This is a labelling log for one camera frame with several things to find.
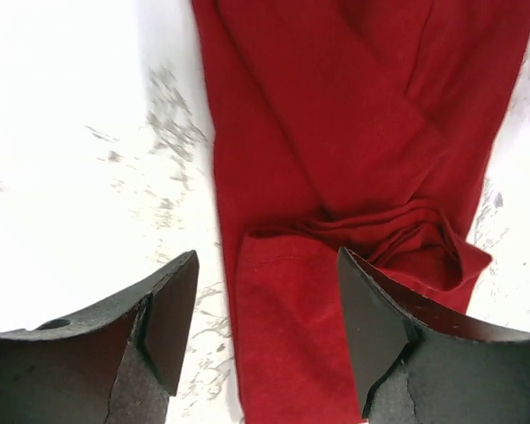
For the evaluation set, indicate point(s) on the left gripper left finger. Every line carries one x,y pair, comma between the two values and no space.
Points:
116,361

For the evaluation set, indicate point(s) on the dark red t shirt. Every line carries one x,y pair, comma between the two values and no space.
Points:
364,124

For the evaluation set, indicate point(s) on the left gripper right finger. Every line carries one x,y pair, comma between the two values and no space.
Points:
416,361

